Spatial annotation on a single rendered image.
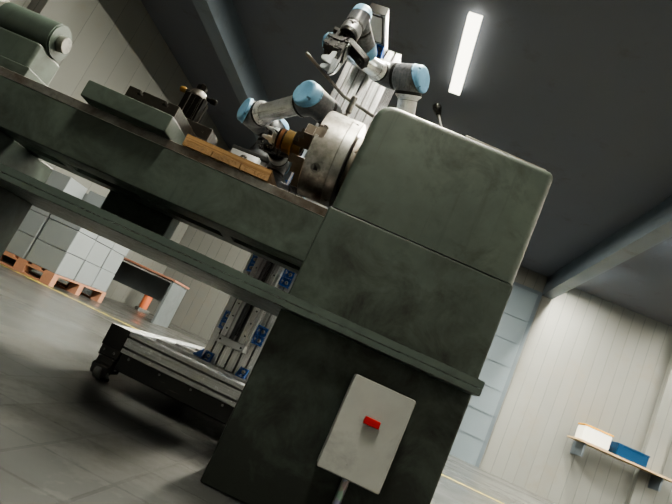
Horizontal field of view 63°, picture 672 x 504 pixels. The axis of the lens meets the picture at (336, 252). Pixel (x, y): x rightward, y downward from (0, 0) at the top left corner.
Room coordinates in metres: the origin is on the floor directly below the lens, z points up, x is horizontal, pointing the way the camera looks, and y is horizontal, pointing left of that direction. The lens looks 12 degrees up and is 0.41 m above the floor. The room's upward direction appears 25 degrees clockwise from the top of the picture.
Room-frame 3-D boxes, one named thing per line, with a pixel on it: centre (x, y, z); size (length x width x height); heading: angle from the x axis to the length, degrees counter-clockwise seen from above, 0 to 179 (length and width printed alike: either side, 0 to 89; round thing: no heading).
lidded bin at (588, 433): (9.16, -5.18, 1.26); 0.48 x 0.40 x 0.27; 81
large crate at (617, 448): (9.06, -5.75, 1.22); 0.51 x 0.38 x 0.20; 81
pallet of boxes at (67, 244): (6.74, 2.96, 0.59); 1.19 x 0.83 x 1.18; 171
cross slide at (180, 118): (1.89, 0.72, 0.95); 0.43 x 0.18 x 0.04; 176
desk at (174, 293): (8.41, 2.48, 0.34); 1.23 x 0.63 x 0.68; 81
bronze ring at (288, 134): (1.85, 0.31, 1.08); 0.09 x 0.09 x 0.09; 86
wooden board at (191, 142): (1.86, 0.43, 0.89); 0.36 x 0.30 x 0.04; 176
